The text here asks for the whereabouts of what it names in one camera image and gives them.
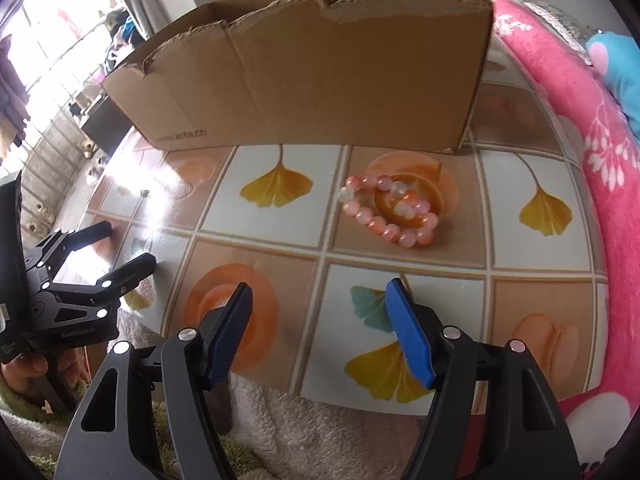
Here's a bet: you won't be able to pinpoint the pink floral blanket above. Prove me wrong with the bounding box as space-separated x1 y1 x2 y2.
487 0 640 480

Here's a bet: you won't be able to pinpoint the brown cardboard box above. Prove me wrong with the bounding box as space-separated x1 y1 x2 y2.
101 0 495 156

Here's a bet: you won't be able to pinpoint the white fluffy blanket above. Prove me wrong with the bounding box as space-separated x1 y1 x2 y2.
0 310 426 480

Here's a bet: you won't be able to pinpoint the dark cabinet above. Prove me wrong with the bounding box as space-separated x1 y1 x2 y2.
80 95 136 158

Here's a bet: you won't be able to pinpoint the beige slippers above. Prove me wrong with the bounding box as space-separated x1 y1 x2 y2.
27 202 56 233

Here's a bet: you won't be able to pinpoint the metal window railing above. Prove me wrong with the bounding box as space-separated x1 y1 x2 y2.
0 5 126 241

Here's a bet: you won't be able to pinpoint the grey glittery cushion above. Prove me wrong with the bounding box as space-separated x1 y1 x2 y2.
520 2 598 61

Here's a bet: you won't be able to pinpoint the blue plush toy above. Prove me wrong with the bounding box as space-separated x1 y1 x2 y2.
585 30 640 141

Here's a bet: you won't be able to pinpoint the hanging jacket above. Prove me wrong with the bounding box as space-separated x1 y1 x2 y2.
0 35 31 158

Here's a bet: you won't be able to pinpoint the pink bead bracelet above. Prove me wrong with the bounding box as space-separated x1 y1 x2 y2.
340 174 441 248

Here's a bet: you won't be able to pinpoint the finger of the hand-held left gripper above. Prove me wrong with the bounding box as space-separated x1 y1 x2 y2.
35 254 157 323
22 220 112 273

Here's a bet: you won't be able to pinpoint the green fluffy cloth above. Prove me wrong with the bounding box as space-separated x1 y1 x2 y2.
0 375 266 480

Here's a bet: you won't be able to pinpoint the person's left hand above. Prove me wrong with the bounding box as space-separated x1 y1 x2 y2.
0 354 50 395

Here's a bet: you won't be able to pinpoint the pile of clothes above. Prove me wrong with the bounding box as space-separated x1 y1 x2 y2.
90 7 151 83

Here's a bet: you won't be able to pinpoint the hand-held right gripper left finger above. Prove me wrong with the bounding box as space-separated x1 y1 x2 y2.
59 282 254 480

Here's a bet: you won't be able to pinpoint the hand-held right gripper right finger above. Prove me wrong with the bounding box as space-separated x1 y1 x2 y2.
384 277 583 480

